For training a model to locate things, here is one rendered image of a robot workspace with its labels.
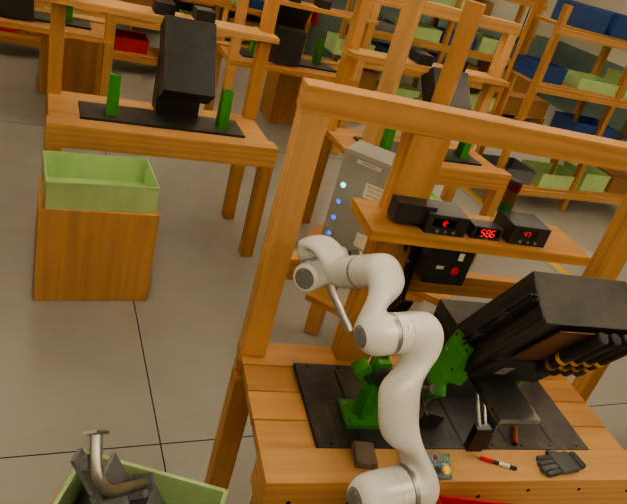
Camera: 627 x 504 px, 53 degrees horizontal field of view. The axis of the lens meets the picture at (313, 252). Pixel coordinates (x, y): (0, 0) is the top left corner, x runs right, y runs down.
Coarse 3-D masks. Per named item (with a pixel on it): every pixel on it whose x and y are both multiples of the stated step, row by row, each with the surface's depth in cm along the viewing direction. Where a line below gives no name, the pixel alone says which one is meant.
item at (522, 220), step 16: (448, 208) 221; (432, 224) 215; (448, 224) 217; (464, 224) 218; (512, 224) 225; (528, 224) 228; (544, 224) 232; (512, 240) 227; (528, 240) 228; (544, 240) 230
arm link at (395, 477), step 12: (384, 468) 152; (396, 468) 152; (360, 480) 147; (372, 480) 146; (384, 480) 147; (396, 480) 148; (408, 480) 149; (348, 492) 149; (360, 492) 145; (372, 492) 144; (384, 492) 145; (396, 492) 146; (408, 492) 147
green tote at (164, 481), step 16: (128, 464) 174; (80, 480) 175; (160, 480) 175; (176, 480) 175; (192, 480) 175; (64, 496) 163; (176, 496) 178; (192, 496) 177; (208, 496) 176; (224, 496) 173
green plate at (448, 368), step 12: (456, 336) 219; (444, 348) 222; (456, 348) 217; (468, 348) 212; (444, 360) 220; (456, 360) 215; (432, 372) 224; (444, 372) 218; (456, 372) 217; (444, 384) 217; (456, 384) 220
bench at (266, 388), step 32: (288, 352) 248; (320, 352) 254; (256, 384) 228; (288, 384) 232; (544, 384) 274; (224, 416) 257; (256, 416) 214; (288, 416) 218; (576, 416) 260; (224, 448) 263; (256, 448) 205; (608, 448) 247; (224, 480) 274
